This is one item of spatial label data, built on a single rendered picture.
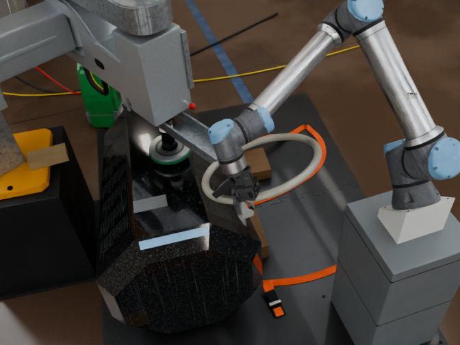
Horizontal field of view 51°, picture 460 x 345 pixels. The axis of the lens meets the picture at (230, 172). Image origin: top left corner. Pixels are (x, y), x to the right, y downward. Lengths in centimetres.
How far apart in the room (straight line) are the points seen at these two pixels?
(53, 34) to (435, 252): 201
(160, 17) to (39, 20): 76
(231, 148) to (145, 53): 65
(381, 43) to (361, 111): 234
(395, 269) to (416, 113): 62
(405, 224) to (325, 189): 145
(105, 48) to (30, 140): 87
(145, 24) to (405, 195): 122
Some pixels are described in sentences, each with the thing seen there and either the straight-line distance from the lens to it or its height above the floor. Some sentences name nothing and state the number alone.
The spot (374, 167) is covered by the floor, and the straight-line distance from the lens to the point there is 365.
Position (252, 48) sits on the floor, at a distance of 490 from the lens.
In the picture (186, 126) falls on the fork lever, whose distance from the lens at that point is 229.
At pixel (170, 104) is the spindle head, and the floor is 121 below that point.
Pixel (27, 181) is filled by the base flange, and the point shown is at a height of 78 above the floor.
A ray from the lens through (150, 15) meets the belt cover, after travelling 196.
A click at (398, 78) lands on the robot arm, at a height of 151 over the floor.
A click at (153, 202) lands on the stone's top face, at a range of 231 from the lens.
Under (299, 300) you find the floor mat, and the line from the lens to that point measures 289.
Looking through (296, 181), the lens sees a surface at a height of 129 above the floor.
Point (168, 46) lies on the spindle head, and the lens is 209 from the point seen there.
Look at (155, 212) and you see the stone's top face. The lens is 227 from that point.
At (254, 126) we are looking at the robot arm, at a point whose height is 150.
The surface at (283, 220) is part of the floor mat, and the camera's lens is 323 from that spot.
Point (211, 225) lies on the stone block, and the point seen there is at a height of 81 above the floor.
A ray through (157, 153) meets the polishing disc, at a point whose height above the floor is 88.
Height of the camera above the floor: 252
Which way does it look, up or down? 45 degrees down
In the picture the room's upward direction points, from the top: 5 degrees counter-clockwise
